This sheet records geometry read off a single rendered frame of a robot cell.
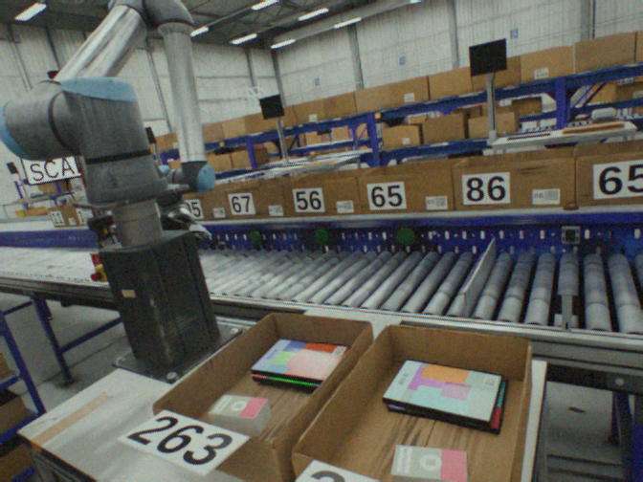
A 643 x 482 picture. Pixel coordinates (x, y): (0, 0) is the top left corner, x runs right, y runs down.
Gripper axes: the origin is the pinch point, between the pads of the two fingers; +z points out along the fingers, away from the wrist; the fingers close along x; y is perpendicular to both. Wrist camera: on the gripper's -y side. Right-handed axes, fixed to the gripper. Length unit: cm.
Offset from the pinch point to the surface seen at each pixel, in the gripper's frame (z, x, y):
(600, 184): 49, -98, 71
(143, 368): 28.0, 25.1, -3.8
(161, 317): 28.9, 9.0, -9.3
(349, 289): 22, -21, 44
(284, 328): 41.2, -7.2, 13.3
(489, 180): 22, -81, 63
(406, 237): 7, -48, 65
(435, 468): 93, -20, 2
